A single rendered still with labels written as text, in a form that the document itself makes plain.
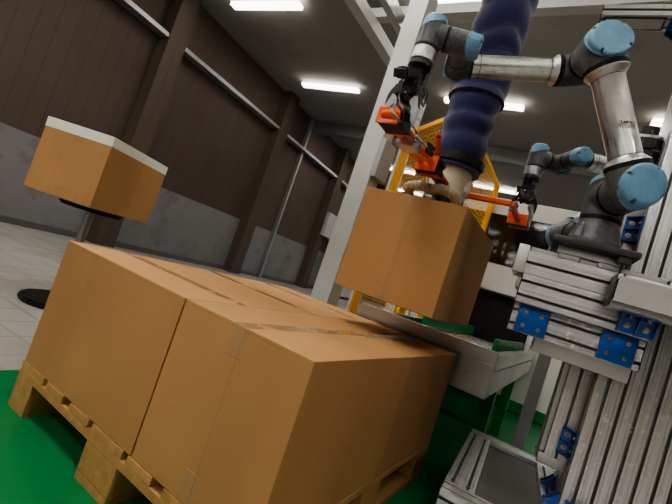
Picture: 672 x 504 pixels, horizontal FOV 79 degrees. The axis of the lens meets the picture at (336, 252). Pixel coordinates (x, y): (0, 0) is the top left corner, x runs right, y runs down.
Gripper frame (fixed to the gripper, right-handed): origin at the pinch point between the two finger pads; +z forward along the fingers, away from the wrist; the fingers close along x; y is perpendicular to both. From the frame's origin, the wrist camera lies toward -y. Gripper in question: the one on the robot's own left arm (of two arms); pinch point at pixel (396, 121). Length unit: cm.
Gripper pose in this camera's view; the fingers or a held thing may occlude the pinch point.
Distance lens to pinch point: 130.5
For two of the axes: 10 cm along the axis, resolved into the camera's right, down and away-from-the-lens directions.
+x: -8.1, -2.7, 5.2
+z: -3.4, 9.4, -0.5
